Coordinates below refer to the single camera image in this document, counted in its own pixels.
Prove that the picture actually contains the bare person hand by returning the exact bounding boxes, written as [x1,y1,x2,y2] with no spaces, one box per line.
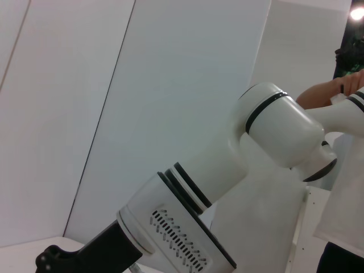
[331,69,364,99]

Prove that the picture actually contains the dark green black object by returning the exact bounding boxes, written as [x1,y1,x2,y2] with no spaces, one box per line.
[334,39,364,80]

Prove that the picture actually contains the black trousers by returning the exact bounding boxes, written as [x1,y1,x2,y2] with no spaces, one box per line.
[315,241,364,273]

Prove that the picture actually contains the white stand panel with holes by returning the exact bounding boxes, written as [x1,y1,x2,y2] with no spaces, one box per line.
[289,186,332,273]

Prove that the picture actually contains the bare person forearm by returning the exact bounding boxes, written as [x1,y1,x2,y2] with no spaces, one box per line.
[295,82,342,110]

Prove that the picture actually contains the bright round lamp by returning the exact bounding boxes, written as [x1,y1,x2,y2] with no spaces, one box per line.
[349,7,364,21]

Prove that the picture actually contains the white shirt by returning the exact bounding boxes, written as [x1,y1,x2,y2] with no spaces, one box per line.
[312,132,364,257]

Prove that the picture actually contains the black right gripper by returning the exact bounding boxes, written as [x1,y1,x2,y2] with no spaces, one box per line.
[35,220,143,273]

